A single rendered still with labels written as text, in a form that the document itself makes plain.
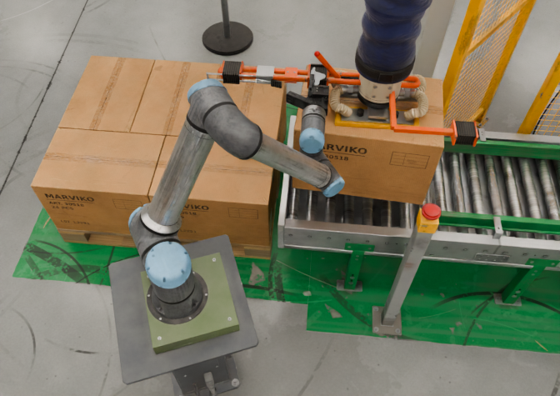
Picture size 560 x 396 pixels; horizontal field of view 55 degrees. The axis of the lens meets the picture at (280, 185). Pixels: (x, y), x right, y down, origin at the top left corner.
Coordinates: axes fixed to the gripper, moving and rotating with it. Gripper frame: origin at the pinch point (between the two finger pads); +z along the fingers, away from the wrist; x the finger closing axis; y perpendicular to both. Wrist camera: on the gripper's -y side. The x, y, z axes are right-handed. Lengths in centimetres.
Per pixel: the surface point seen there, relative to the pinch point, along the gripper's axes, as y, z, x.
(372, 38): 20.6, -7.4, 25.9
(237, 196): -33, -15, -67
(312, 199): 5, -14, -66
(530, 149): 112, 22, -59
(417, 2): 33, -10, 43
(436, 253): 64, -34, -75
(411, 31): 33.3, -8.7, 31.0
